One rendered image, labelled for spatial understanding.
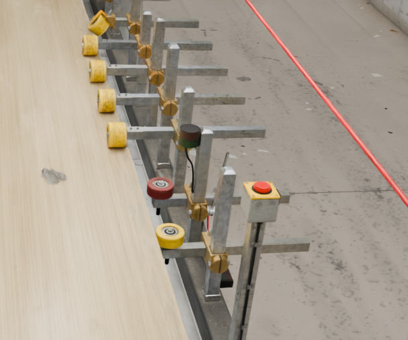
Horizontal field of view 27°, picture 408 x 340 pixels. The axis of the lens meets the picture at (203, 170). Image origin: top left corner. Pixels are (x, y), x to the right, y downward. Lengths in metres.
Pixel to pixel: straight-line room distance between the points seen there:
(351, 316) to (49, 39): 1.69
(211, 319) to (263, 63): 3.72
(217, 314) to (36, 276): 0.54
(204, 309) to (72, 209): 0.46
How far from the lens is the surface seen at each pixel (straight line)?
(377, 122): 5.33
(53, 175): 2.52
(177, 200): 2.56
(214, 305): 2.42
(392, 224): 4.31
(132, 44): 3.40
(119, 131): 2.68
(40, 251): 2.24
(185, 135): 2.40
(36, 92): 3.07
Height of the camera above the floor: 2.21
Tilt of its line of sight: 30 degrees down
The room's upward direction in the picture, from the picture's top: 7 degrees clockwise
